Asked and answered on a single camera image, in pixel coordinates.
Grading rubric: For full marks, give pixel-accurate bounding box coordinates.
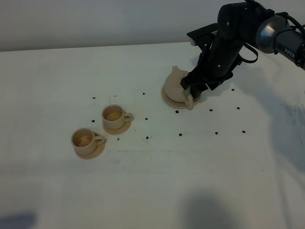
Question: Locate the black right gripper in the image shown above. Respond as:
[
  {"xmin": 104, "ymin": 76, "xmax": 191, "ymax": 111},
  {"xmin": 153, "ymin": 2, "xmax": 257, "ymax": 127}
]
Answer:
[{"xmin": 181, "ymin": 32, "xmax": 243, "ymax": 99}]

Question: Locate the beige ceramic teapot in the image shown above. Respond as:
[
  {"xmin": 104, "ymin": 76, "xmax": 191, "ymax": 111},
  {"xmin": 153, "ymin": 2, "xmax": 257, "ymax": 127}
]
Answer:
[{"xmin": 162, "ymin": 66, "xmax": 191, "ymax": 102}]

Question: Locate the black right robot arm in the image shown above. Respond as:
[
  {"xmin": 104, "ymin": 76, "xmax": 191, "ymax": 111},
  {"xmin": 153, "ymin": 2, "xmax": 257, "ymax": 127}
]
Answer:
[{"xmin": 180, "ymin": 0, "xmax": 305, "ymax": 99}]

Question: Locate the beige teapot saucer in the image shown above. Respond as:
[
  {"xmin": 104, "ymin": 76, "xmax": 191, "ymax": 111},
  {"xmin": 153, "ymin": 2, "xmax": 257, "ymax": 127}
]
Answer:
[{"xmin": 161, "ymin": 88, "xmax": 199, "ymax": 110}]

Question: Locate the beige rear teacup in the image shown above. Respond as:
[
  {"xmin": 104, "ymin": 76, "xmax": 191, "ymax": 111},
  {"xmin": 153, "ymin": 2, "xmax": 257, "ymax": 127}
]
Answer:
[{"xmin": 102, "ymin": 105, "xmax": 134, "ymax": 130}]

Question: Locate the beige teacup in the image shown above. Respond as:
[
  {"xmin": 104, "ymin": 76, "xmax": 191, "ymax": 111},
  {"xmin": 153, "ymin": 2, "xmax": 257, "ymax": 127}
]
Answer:
[
  {"xmin": 102, "ymin": 105, "xmax": 134, "ymax": 130},
  {"xmin": 71, "ymin": 128, "xmax": 106, "ymax": 156}
]

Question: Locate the beige rear cup saucer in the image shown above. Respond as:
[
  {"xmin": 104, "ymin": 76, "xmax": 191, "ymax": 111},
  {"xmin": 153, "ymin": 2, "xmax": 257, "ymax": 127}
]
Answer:
[{"xmin": 102, "ymin": 121, "xmax": 132, "ymax": 135}]

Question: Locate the beige cup saucer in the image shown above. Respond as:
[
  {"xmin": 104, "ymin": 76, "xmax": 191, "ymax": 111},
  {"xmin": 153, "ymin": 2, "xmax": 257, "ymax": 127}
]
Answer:
[
  {"xmin": 74, "ymin": 141, "xmax": 107, "ymax": 160},
  {"xmin": 102, "ymin": 121, "xmax": 132, "ymax": 135}
]

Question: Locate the beige front cup saucer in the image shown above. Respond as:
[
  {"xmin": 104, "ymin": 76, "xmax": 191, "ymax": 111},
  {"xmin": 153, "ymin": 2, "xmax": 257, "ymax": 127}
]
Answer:
[{"xmin": 74, "ymin": 141, "xmax": 107, "ymax": 160}]

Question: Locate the beige front teacup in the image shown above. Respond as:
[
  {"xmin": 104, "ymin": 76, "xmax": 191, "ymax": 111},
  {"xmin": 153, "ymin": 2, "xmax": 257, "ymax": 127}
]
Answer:
[{"xmin": 71, "ymin": 128, "xmax": 106, "ymax": 156}]

